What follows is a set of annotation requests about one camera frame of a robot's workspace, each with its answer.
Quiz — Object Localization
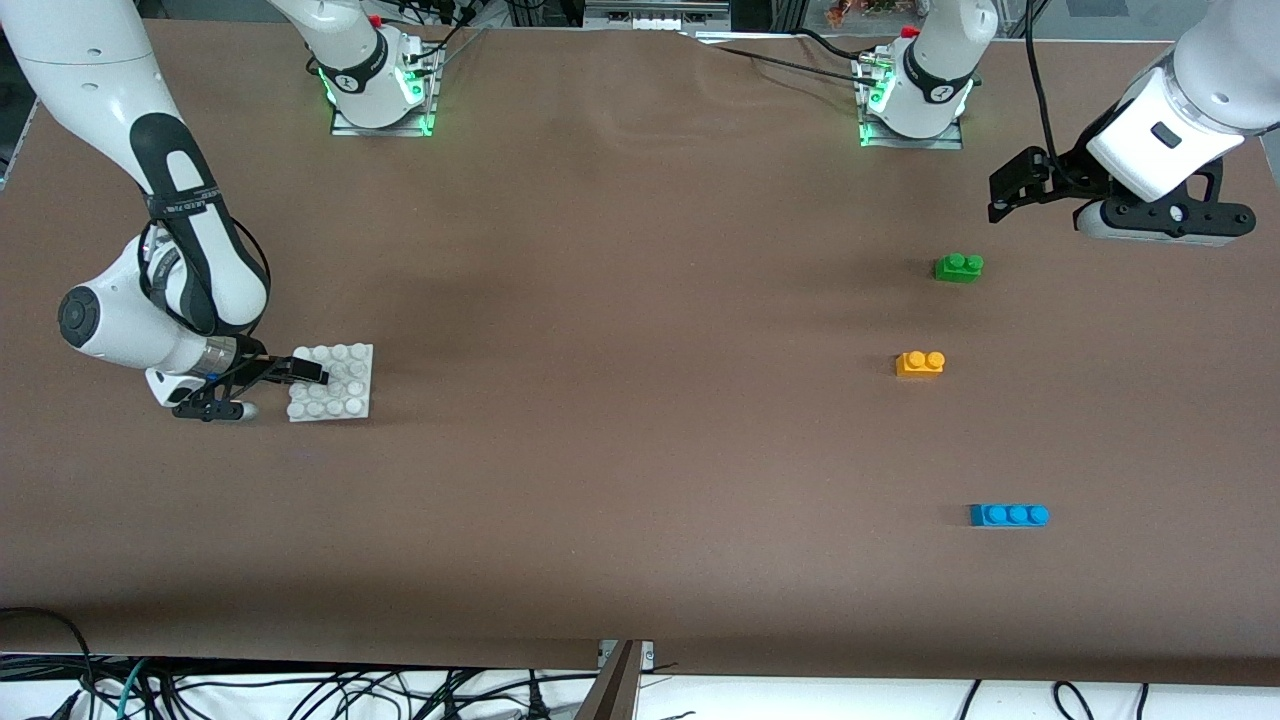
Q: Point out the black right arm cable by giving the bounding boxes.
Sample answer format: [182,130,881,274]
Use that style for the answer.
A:
[140,195,273,336]

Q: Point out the orange background clutter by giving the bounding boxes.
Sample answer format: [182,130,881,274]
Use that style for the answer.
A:
[825,0,906,29]

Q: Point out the white studded base plate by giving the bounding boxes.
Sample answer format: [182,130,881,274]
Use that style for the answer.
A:
[287,343,375,423]

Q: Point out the dark angled post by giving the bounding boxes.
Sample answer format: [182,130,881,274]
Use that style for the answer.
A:
[573,640,643,720]

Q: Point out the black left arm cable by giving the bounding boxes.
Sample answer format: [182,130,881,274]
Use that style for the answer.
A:
[1024,0,1061,166]

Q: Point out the aluminium frame rail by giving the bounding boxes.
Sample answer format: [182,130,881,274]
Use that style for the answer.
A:
[583,0,733,33]

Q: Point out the blue three-stud block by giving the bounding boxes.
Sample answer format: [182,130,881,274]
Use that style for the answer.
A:
[968,503,1051,529]

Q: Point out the tangled black cables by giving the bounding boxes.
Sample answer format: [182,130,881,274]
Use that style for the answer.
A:
[150,665,601,720]

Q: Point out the teal cable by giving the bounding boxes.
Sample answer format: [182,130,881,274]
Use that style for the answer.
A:
[115,658,151,720]

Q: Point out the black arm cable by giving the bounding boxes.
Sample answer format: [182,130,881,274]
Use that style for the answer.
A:
[1024,0,1061,166]
[140,195,273,336]

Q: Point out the brown table cover sheet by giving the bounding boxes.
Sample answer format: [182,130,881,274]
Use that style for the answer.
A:
[0,18,1280,689]

